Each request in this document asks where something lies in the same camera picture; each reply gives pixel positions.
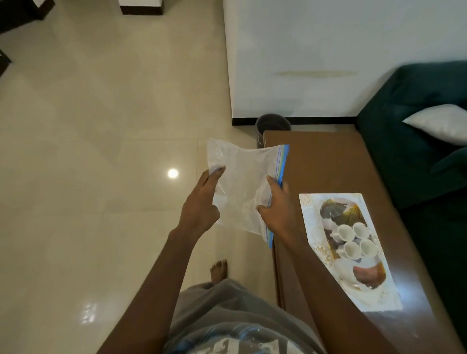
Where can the person's left hand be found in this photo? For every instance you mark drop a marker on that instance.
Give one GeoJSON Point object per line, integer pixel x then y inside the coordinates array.
{"type": "Point", "coordinates": [199, 211]}

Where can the person's right hand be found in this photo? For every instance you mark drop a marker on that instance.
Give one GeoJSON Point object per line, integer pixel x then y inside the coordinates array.
{"type": "Point", "coordinates": [282, 219]}

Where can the clear zip bag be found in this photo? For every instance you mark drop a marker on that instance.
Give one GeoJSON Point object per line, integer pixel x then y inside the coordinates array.
{"type": "Point", "coordinates": [240, 178]}

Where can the white printed cup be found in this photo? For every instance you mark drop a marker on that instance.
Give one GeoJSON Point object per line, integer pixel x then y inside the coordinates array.
{"type": "Point", "coordinates": [344, 232]}
{"type": "Point", "coordinates": [360, 230]}
{"type": "Point", "coordinates": [352, 250]}
{"type": "Point", "coordinates": [368, 248]}

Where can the white tissue napkin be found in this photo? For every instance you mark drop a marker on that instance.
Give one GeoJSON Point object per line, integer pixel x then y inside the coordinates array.
{"type": "Point", "coordinates": [343, 271]}

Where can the white gold placemat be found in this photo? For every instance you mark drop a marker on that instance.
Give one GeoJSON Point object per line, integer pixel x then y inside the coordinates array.
{"type": "Point", "coordinates": [383, 299]}

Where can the person's left forearm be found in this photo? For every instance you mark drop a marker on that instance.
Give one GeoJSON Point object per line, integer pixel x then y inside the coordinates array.
{"type": "Point", "coordinates": [153, 299]}

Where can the person's right forearm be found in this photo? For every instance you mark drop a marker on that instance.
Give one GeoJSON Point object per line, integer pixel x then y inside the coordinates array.
{"type": "Point", "coordinates": [328, 302]}

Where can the oval leaf-print platter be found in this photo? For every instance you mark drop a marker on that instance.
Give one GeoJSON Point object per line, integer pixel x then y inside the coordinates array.
{"type": "Point", "coordinates": [335, 209]}

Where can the brown wooden table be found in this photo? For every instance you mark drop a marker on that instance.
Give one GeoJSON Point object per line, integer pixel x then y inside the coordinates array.
{"type": "Point", "coordinates": [328, 164]}

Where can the dark round bin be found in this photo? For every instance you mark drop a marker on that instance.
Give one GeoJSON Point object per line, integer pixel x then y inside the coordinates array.
{"type": "Point", "coordinates": [271, 125]}

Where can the green fabric armchair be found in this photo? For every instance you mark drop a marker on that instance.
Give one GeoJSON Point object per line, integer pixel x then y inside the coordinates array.
{"type": "Point", "coordinates": [394, 146]}

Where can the white pillow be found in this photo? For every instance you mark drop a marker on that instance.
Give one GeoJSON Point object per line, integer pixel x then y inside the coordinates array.
{"type": "Point", "coordinates": [441, 122]}

